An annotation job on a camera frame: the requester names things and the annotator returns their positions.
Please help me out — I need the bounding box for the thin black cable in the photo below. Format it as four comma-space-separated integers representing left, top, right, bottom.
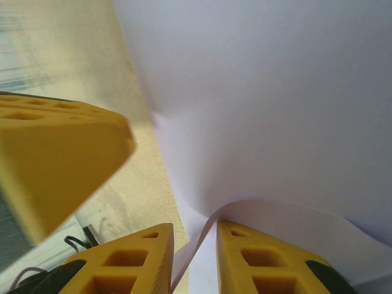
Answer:
63, 224, 100, 247

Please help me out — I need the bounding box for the long aluminium mounting rail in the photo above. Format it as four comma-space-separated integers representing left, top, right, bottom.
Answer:
18, 213, 102, 276

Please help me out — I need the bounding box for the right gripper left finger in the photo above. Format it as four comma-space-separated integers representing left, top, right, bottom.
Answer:
39, 222, 176, 294

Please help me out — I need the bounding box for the purple paper sheet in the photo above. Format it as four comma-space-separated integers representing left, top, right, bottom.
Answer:
111, 0, 392, 294

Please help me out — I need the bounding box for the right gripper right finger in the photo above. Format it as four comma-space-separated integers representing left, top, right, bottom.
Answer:
215, 219, 360, 294

